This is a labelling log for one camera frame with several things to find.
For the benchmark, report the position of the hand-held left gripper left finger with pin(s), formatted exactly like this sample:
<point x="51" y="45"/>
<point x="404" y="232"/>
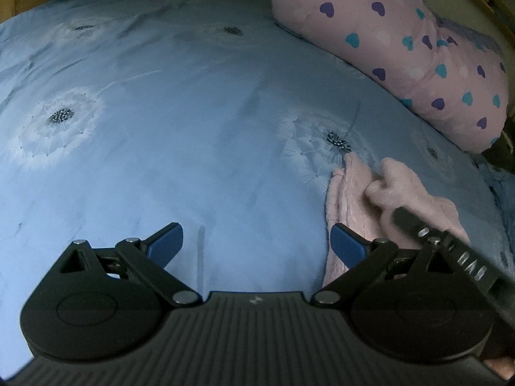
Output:
<point x="167" y="245"/>

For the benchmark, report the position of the pink fleece cloth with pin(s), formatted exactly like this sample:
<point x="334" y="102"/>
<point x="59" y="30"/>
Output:
<point x="362" y="205"/>

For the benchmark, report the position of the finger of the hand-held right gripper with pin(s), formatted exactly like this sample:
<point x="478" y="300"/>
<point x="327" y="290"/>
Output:
<point x="414" y="225"/>

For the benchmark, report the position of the pink heart print pillow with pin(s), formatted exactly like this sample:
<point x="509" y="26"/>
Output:
<point x="406" y="48"/>

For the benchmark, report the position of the blue dandelion print quilt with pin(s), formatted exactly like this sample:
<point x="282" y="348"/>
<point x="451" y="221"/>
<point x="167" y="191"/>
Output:
<point x="501" y="189"/>

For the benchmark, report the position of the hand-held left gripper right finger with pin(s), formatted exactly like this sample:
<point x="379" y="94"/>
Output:
<point x="347" y="245"/>

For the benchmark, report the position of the blue dandelion print bed sheet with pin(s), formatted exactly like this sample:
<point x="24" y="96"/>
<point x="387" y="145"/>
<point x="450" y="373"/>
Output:
<point x="169" y="128"/>

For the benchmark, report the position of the dark patterned cloth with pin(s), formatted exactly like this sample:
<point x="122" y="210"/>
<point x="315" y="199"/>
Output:
<point x="501" y="148"/>

